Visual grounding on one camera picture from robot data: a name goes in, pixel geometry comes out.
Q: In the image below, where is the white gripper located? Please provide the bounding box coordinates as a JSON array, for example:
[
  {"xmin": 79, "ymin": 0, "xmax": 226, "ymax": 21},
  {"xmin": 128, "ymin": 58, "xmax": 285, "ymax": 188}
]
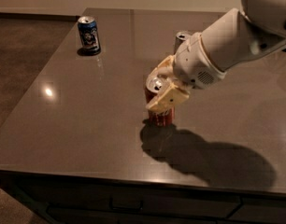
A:
[{"xmin": 146, "ymin": 33, "xmax": 226, "ymax": 114}]

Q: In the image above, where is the red coke can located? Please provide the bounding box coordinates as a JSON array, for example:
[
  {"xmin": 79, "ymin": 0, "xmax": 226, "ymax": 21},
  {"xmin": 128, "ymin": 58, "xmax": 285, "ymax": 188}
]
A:
[{"xmin": 145, "ymin": 75, "xmax": 174, "ymax": 127}]

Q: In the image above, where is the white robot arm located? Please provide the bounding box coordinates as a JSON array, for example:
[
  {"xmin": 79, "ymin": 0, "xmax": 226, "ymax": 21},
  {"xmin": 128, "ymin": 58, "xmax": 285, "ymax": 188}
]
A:
[{"xmin": 146, "ymin": 0, "xmax": 286, "ymax": 114}]

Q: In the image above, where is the silver redbull can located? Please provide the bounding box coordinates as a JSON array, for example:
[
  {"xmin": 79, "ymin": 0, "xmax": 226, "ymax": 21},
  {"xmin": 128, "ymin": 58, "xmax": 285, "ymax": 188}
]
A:
[{"xmin": 174, "ymin": 31, "xmax": 192, "ymax": 54}]

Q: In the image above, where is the blue pepsi can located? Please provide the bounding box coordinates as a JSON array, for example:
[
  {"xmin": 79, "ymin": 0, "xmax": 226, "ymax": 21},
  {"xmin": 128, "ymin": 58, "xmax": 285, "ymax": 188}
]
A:
[{"xmin": 78, "ymin": 16, "xmax": 101, "ymax": 55}]

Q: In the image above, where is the dark drawer handle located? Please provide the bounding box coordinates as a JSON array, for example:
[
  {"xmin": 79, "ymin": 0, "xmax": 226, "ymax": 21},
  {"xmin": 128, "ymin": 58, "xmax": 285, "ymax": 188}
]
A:
[{"xmin": 109, "ymin": 197, "xmax": 143, "ymax": 212}]

